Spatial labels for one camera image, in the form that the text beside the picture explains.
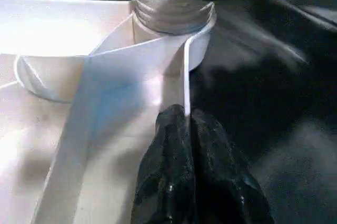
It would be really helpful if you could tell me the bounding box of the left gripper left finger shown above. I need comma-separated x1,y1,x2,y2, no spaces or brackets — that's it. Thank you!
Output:
131,104,196,224

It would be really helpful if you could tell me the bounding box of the white plastic table top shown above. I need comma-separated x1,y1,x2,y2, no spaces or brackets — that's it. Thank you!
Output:
0,0,217,224

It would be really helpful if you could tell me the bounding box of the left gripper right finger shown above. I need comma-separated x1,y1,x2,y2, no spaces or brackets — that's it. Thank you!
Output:
191,109,275,224

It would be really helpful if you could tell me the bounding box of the white plastic table leg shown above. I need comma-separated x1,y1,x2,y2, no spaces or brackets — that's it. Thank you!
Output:
133,0,214,35

